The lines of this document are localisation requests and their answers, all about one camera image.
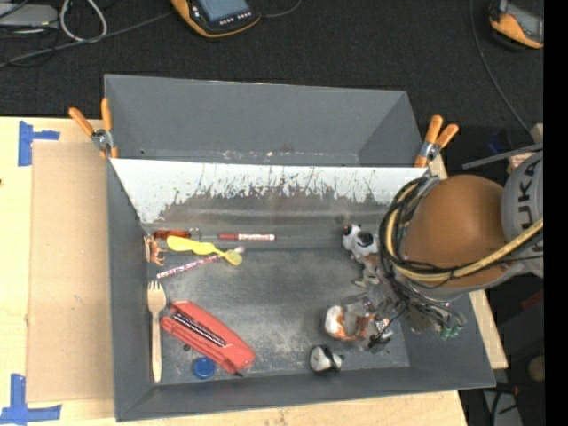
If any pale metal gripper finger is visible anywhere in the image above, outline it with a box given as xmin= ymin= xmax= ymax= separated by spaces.
xmin=367 ymin=318 xmax=395 ymax=352
xmin=340 ymin=293 xmax=386 ymax=313

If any grey-brown toy figure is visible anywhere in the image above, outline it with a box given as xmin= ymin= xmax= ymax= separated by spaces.
xmin=353 ymin=255 xmax=385 ymax=288

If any white and orange cup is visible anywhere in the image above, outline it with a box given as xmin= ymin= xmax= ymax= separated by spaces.
xmin=324 ymin=304 xmax=378 ymax=343

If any white and black toy dog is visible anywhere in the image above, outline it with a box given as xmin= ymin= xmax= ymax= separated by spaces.
xmin=341 ymin=224 xmax=380 ymax=259

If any white and black rounded toy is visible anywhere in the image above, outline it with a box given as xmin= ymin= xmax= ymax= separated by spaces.
xmin=309 ymin=344 xmax=345 ymax=375

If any red marker with white label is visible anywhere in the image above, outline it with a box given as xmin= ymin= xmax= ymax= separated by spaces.
xmin=217 ymin=232 xmax=277 ymax=243

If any red plastic case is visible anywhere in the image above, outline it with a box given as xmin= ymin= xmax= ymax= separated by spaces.
xmin=159 ymin=300 xmax=256 ymax=376

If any dark striped pen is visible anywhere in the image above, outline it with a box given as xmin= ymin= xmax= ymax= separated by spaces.
xmin=171 ymin=312 xmax=228 ymax=348

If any blue bottle cap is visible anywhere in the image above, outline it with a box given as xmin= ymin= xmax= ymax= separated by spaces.
xmin=191 ymin=356 xmax=217 ymax=381

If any pink striped stick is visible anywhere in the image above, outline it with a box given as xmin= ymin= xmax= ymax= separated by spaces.
xmin=155 ymin=255 xmax=221 ymax=280

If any orange translucent tube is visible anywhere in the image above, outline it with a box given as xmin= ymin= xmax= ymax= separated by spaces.
xmin=152 ymin=229 xmax=193 ymax=241

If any grey metal bin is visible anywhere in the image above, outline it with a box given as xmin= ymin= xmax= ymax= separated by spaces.
xmin=102 ymin=73 xmax=497 ymax=422

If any pale wooden fork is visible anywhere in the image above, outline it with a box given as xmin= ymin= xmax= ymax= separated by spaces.
xmin=146 ymin=280 xmax=168 ymax=383

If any brown toy animal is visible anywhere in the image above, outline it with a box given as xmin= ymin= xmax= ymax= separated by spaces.
xmin=143 ymin=234 xmax=168 ymax=266

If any brown cardboard board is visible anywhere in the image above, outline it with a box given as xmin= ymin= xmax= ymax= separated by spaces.
xmin=25 ymin=139 xmax=117 ymax=404

